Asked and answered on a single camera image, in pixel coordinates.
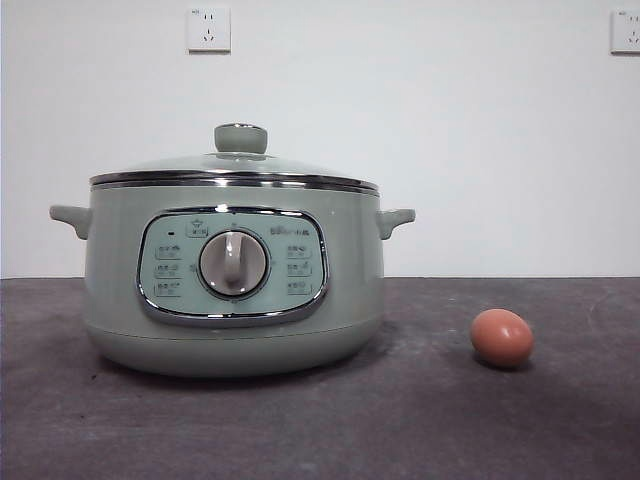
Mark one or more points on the white wall socket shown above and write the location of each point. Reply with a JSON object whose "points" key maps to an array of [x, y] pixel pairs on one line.
{"points": [[627, 32], [209, 30]]}

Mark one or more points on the brown egg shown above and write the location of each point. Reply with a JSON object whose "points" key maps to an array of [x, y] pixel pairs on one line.
{"points": [[501, 338]]}

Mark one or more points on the glass lid with green knob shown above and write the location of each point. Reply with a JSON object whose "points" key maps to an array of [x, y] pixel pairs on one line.
{"points": [[240, 138]]}

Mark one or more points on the sage green electric cooking pot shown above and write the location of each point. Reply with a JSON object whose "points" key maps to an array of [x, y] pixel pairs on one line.
{"points": [[115, 280]]}

